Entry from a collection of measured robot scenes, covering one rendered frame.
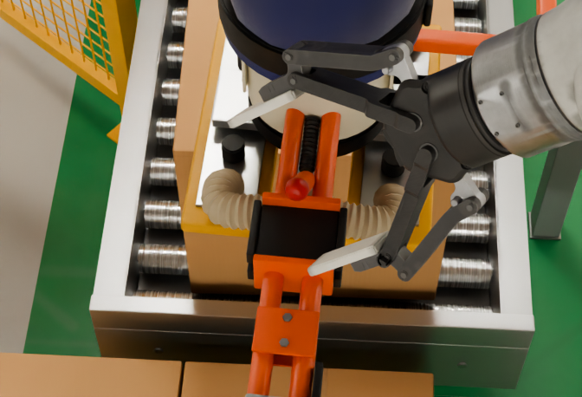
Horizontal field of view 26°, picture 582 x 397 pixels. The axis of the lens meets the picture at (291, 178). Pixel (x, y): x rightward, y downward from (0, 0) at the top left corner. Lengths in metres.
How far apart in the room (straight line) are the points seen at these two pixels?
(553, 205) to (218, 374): 0.98
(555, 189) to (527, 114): 1.83
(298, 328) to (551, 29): 0.51
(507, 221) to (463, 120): 1.25
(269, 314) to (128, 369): 0.80
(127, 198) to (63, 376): 0.32
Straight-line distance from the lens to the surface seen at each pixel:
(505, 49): 0.87
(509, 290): 2.06
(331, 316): 1.99
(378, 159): 1.51
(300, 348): 1.24
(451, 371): 2.13
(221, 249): 1.96
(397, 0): 1.27
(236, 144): 1.49
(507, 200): 2.15
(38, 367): 2.06
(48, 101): 3.06
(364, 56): 0.93
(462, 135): 0.89
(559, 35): 0.84
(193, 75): 1.83
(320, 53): 0.94
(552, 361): 2.69
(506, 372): 2.14
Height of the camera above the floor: 2.36
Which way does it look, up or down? 55 degrees down
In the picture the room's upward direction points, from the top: straight up
